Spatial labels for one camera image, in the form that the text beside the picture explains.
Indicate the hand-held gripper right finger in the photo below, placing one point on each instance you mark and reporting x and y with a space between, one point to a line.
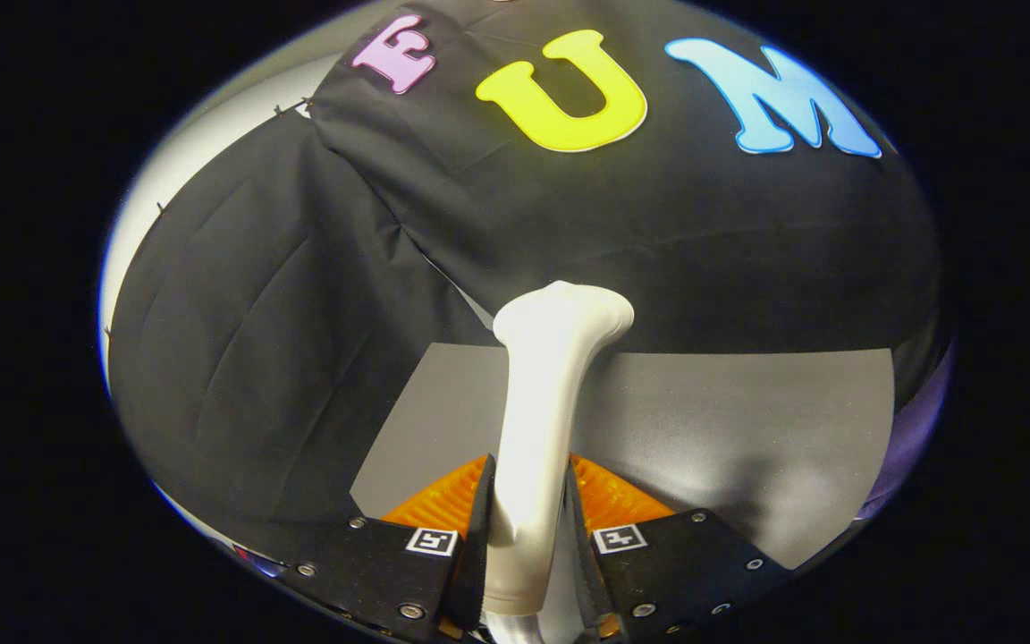
579 546

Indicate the black backdrop cloth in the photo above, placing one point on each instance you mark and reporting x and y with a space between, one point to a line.
300 313

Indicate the white garment steamer head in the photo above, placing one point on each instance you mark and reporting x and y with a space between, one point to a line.
542 402

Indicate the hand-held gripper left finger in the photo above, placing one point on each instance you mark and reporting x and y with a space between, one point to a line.
477 546

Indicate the grey cabinet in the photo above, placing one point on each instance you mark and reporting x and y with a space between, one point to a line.
730 420

